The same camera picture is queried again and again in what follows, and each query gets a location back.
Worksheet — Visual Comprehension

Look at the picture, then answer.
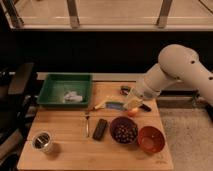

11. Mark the dark chair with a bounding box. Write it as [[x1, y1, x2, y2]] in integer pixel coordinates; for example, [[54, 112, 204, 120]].
[[0, 62, 38, 171]]

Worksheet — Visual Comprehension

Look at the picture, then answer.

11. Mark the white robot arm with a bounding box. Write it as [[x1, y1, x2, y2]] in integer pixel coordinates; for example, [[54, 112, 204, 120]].
[[125, 44, 213, 108]]

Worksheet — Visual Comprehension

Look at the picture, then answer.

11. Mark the dark bowl of nuts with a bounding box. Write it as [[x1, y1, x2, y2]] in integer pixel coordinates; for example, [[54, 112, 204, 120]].
[[110, 116, 138, 144]]

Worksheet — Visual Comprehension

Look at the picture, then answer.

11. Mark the red bowl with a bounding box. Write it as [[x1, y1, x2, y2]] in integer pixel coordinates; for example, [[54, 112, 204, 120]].
[[137, 126, 165, 154]]

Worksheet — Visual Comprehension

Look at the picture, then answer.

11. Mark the white crumpled residue in tray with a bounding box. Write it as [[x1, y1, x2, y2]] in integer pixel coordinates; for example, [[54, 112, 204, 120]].
[[63, 91, 83, 103]]

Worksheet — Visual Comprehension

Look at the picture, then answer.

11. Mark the metal fork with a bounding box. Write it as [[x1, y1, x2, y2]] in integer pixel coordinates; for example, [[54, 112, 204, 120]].
[[85, 112, 90, 138]]

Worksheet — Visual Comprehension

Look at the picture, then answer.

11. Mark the green plastic tray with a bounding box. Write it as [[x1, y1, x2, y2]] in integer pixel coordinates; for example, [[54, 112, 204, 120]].
[[37, 74, 92, 108]]

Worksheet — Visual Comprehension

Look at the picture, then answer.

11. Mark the wooden handled tool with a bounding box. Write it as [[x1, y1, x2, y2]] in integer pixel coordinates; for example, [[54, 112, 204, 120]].
[[89, 100, 106, 111]]

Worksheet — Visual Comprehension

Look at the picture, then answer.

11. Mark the black rectangular block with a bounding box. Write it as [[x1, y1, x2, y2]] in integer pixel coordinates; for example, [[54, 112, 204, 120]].
[[92, 119, 108, 141]]

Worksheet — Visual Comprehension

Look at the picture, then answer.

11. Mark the orange fruit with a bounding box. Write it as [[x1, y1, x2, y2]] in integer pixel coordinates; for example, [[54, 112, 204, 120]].
[[127, 108, 139, 117]]

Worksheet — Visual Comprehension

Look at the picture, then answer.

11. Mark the blue yellow sponge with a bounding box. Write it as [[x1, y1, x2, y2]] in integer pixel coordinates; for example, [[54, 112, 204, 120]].
[[105, 97, 141, 111]]

